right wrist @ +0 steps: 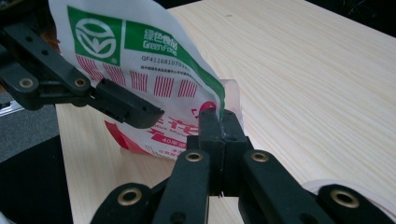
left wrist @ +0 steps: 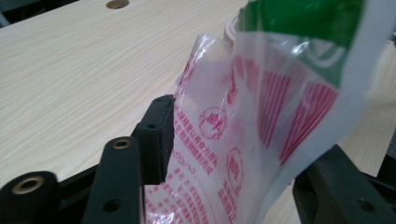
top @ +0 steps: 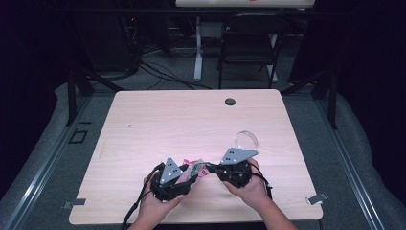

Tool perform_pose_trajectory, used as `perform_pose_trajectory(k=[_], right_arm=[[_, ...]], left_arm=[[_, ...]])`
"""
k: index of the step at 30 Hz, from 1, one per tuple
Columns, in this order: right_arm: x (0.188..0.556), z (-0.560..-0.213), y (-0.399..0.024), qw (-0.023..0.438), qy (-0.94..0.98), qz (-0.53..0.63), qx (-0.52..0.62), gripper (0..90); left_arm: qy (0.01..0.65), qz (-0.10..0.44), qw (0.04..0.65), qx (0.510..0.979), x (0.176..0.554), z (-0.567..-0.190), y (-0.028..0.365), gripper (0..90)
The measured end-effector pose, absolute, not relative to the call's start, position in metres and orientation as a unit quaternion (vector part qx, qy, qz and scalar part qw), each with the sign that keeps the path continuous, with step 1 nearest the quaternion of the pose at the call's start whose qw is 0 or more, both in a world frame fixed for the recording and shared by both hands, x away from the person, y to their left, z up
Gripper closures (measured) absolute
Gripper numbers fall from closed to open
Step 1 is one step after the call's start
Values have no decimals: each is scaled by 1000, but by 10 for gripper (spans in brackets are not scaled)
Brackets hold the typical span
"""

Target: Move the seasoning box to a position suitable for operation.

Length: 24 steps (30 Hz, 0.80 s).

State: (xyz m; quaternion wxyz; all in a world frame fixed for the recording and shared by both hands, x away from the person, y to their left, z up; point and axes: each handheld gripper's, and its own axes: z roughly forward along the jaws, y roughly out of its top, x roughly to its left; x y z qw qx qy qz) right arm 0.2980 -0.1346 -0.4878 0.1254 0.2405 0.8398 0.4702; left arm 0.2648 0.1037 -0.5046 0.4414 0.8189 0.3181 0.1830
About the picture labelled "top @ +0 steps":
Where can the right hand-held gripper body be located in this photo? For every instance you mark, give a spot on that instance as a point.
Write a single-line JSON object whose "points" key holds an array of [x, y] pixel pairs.
{"points": [[237, 174]]}

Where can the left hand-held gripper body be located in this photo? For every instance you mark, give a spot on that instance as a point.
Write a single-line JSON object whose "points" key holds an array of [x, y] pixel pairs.
{"points": [[167, 188]]}

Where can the pink and white snack bag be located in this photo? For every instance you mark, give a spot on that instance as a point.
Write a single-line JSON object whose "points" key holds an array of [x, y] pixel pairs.
{"points": [[194, 169]]}

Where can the clear glass measuring cup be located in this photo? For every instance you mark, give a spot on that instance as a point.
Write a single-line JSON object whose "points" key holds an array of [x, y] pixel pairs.
{"points": [[245, 140]]}

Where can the person's left hand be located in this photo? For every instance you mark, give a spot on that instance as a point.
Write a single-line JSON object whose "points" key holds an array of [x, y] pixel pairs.
{"points": [[153, 207]]}

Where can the person's right hand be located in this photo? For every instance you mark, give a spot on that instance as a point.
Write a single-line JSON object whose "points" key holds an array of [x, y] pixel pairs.
{"points": [[255, 191]]}

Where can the grey tape piece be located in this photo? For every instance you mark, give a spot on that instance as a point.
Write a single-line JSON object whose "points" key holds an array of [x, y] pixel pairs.
{"points": [[316, 198], [75, 202]]}

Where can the black metal stand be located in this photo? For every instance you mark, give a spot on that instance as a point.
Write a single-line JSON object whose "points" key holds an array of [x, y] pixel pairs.
{"points": [[75, 96], [328, 96]]}

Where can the black folding chair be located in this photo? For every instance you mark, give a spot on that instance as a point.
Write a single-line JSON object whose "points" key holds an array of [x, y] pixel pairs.
{"points": [[252, 38]]}

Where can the white desk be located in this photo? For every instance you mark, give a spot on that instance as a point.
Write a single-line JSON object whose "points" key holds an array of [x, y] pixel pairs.
{"points": [[244, 3]]}

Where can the metal floor rail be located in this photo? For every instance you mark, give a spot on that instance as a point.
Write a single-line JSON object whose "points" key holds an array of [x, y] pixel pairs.
{"points": [[351, 172], [41, 179]]}

